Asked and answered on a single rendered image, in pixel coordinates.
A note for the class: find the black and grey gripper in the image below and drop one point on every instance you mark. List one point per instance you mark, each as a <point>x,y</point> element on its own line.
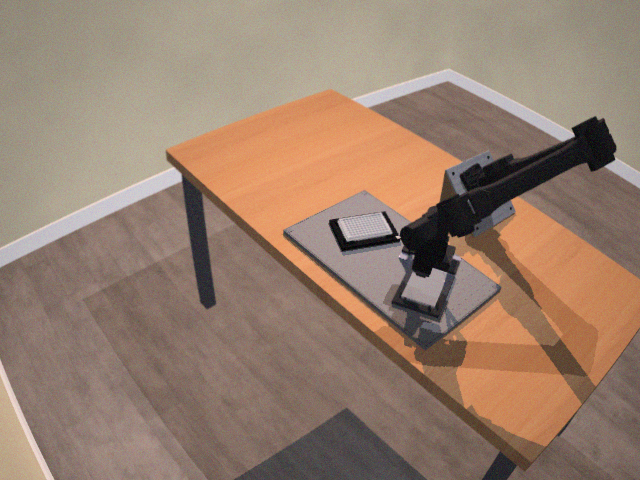
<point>445,265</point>

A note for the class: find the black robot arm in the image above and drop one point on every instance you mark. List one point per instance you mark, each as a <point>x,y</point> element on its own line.
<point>456,211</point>

